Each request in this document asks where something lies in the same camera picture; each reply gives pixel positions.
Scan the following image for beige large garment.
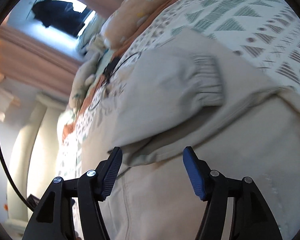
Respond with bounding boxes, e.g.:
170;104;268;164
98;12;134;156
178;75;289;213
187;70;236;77
82;29;300;239

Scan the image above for dark hanging clothes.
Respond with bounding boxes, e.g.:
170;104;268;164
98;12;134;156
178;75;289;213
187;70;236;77
31;0;92;37

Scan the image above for cream upholstered headboard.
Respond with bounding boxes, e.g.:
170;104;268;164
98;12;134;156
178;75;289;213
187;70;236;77
5;92;68;228

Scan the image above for grey plush toy animal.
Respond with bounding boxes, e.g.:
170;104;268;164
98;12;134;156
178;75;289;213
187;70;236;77
69;52;100;111

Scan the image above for black small device on bed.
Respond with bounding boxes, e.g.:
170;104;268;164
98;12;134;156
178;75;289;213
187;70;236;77
103;57;120;82

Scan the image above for pink curtain left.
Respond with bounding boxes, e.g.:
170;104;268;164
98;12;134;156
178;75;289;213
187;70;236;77
0;25;81;96

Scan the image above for patterned white duvet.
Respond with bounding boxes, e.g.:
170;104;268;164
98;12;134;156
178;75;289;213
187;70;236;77
56;0;300;181

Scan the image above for peach cartoon pillow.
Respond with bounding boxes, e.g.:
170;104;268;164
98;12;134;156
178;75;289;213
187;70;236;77
100;0;168;49

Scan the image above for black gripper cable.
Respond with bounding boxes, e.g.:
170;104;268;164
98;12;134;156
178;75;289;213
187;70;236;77
0;112;36;212

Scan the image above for black cable on bed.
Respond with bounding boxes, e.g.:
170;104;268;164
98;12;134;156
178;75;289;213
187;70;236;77
88;51;142;112

